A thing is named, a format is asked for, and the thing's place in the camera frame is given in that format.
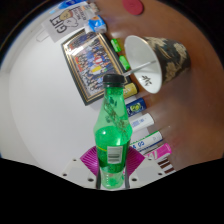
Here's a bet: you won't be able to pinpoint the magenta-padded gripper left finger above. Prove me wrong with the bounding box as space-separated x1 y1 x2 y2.
61 146 100 190

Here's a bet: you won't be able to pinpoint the brown bottle yellow label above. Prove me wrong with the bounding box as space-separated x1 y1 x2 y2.
123 82 139 99

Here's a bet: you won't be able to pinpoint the dark blue pump bottle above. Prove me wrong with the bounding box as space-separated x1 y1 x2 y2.
125 97 148 117

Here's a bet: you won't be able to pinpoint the white lotion bottle blue cap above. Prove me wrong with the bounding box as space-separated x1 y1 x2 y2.
129 112 156 133

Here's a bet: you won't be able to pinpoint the framed group photo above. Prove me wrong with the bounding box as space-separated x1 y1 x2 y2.
60 29 129 107

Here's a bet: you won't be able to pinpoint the white paper gift bag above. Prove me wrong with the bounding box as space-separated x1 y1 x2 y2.
35 3 93 43

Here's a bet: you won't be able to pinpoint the green plastic drink bottle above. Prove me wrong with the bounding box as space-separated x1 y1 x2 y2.
94 73 132 190

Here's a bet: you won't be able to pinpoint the blue tissue pack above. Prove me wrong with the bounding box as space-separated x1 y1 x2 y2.
83 15 108 34

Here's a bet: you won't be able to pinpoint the flat round red coaster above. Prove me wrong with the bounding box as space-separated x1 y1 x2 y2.
121 0 144 16

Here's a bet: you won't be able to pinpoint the white stirring stick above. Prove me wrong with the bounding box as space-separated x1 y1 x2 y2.
122 59 158 78

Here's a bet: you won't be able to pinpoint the camouflage print paper cup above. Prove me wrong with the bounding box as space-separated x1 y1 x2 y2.
124 35 192 95

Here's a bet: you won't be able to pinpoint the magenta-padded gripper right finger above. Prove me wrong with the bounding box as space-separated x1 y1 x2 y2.
123 147 165 190

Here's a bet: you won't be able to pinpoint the white tube box blue print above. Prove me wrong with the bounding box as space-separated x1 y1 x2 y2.
129 130 164 154

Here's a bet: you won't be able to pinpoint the small green packet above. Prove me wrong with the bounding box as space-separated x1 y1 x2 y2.
118 55 132 71
110 38 123 53

